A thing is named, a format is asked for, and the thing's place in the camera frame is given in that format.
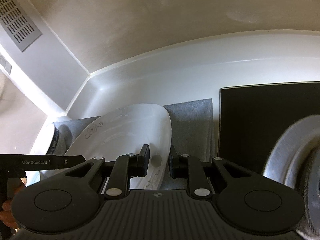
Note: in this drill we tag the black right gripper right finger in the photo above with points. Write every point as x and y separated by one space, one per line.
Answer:
245 200

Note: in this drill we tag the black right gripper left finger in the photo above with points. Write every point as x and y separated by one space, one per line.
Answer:
110 180

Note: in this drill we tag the white bowl blue pattern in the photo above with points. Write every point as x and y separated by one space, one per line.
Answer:
54 142

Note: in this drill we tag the white square plate scroll pattern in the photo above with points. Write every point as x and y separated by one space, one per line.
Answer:
123 131

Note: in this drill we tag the person's left hand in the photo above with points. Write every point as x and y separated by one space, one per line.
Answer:
6 213

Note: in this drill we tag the silver gas burner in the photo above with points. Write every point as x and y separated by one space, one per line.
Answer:
294 162

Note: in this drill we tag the grey vent grille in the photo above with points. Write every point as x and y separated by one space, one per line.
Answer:
18 25
5 64

